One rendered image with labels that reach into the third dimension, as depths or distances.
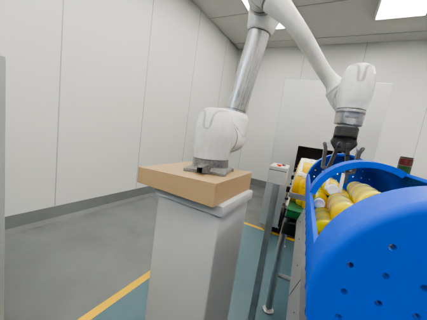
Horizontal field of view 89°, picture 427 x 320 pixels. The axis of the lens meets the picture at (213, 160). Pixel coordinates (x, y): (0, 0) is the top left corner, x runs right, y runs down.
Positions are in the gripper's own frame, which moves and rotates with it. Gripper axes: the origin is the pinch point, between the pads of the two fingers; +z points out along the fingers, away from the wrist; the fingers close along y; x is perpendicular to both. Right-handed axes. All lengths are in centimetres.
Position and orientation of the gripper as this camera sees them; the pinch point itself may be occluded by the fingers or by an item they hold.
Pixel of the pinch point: (334, 181)
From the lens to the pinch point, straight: 91.2
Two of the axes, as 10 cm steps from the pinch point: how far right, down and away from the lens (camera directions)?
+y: 9.1, 1.9, -3.7
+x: 3.9, -0.7, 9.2
